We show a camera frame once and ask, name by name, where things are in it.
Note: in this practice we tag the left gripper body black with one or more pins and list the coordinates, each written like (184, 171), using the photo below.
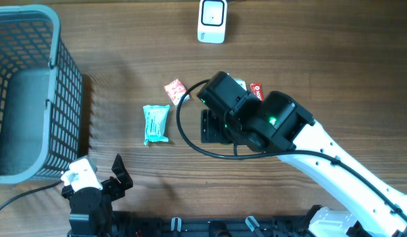
(113, 188)

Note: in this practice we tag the white barcode scanner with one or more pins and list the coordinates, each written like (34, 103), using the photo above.
(212, 21)

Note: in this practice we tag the grey plastic mesh basket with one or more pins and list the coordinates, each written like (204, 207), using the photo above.
(41, 91)

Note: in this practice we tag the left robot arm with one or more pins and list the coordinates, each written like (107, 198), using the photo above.
(91, 210)

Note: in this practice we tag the red stick sachet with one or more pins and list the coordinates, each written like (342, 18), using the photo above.
(257, 90)

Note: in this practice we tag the teal white tissue pack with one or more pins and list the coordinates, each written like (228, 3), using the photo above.
(155, 122)

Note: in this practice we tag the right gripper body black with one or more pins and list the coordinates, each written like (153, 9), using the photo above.
(215, 132)

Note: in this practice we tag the small red white box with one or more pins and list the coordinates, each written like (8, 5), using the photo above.
(175, 90)

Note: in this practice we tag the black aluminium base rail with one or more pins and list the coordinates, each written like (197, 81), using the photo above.
(272, 227)

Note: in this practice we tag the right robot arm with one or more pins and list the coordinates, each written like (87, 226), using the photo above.
(279, 126)

